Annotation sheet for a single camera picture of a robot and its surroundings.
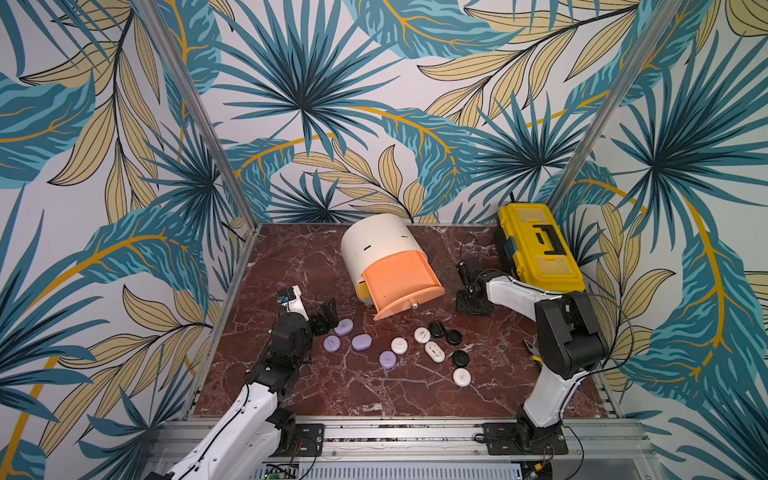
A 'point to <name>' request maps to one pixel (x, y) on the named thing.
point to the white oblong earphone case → (434, 351)
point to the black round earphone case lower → (460, 358)
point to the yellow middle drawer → (364, 293)
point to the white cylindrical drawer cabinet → (372, 237)
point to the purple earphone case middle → (362, 342)
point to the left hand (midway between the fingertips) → (322, 306)
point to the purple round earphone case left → (332, 343)
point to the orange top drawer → (400, 282)
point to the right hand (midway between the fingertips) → (469, 306)
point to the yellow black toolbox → (539, 249)
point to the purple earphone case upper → (344, 326)
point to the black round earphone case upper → (453, 336)
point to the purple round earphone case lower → (387, 359)
